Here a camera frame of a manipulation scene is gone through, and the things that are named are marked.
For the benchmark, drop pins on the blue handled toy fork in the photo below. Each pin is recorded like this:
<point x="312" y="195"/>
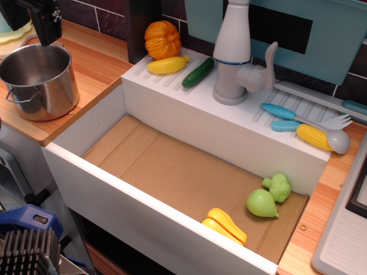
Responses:
<point x="336" y="123"/>

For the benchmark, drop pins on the white toy sink basin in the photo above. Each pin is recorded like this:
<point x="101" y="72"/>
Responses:
<point x="240" y="135"/>

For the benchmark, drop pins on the green toy pear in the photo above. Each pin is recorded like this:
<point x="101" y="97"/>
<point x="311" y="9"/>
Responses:
<point x="261" y="203"/>

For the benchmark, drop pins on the green toy broccoli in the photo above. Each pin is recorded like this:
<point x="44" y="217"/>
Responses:
<point x="278" y="186"/>

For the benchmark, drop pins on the stainless steel pot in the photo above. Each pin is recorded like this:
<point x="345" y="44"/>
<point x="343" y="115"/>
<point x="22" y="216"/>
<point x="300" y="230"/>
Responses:
<point x="40" y="81"/>

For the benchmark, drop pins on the yellow toy squash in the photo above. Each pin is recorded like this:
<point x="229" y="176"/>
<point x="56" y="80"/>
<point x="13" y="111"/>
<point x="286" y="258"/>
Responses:
<point x="168" y="65"/>

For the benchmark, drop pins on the blue handled toy spoon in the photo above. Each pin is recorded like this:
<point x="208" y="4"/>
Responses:
<point x="339" y="141"/>

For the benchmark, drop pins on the blue clamp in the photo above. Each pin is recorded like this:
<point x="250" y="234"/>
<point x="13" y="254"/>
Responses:
<point x="30" y="217"/>

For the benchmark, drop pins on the pastel stacked plates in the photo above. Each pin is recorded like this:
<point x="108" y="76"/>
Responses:
<point x="12" y="40"/>

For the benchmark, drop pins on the yellow toy corn cob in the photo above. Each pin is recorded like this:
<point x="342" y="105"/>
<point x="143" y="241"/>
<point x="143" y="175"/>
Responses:
<point x="313" y="136"/>

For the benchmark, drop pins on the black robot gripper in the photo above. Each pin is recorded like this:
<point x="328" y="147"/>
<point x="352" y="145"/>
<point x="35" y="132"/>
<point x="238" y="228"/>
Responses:
<point x="45" y="16"/>

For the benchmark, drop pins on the green toy cucumber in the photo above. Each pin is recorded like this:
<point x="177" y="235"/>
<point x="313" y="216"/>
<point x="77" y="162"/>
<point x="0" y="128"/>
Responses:
<point x="199" y="73"/>

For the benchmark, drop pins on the black ribbed heat sink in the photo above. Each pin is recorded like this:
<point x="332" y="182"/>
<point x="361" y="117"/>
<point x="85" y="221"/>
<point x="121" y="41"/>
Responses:
<point x="30" y="252"/>

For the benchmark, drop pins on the brown cardboard sheet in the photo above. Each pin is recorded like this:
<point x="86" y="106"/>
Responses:
<point x="193" y="182"/>

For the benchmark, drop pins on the orange toy pumpkin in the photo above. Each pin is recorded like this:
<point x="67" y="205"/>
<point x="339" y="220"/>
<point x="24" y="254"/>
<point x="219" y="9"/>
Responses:
<point x="162" y="40"/>

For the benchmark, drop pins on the white toy stove top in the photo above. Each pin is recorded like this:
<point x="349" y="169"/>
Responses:
<point x="342" y="246"/>

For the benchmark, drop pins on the yellow toy bell pepper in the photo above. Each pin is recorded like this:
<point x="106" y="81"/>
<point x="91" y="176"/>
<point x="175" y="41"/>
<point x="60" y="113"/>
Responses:
<point x="219" y="221"/>

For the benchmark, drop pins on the white toy faucet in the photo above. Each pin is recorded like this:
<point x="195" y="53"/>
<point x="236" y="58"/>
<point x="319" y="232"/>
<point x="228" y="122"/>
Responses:
<point x="236" y="76"/>

